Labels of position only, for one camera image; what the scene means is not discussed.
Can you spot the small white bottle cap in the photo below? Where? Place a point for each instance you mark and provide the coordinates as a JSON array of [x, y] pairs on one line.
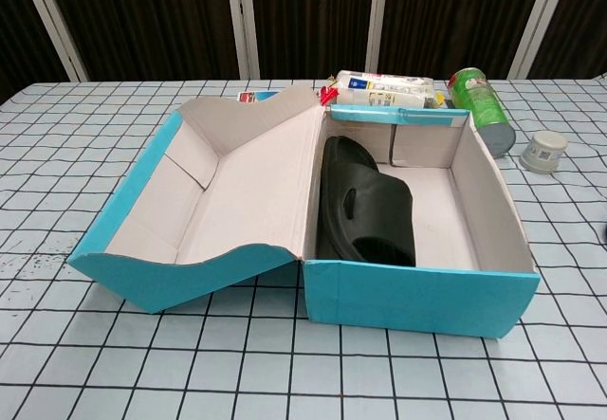
[[543, 154]]

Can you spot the white pack with blue logo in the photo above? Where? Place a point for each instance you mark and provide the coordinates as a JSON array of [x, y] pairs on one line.
[[379, 95]]

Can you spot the green cylindrical can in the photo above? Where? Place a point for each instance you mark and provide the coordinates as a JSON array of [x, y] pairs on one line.
[[479, 102]]

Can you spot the white grid-patterned table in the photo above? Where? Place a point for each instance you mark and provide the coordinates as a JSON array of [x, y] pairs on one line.
[[142, 358]]

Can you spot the white partition post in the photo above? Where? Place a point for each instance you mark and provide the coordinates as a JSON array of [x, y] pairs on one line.
[[379, 17], [244, 22], [52, 22], [538, 17]]

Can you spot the blue red postcard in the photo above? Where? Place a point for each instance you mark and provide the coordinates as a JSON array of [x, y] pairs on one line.
[[251, 96]]

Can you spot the light blue shoebox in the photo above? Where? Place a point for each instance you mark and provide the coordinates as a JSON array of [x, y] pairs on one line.
[[246, 188]]

